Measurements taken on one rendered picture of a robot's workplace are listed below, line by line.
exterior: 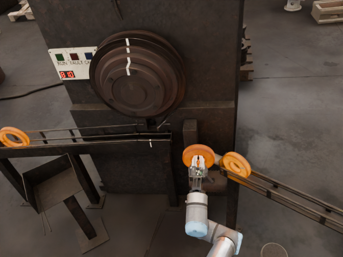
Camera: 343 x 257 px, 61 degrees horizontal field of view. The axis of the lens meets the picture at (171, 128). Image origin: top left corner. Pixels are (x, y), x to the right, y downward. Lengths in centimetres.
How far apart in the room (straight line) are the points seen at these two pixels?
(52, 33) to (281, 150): 193
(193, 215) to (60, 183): 87
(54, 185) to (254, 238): 131
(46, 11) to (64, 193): 94
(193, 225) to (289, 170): 140
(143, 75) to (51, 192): 89
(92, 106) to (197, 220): 93
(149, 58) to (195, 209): 68
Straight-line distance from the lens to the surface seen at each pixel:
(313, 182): 247
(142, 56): 132
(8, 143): 216
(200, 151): 136
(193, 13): 140
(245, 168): 148
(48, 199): 179
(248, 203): 226
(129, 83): 133
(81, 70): 165
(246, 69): 327
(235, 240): 133
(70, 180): 180
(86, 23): 152
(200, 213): 125
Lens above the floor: 191
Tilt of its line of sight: 43 degrees down
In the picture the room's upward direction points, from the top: 8 degrees counter-clockwise
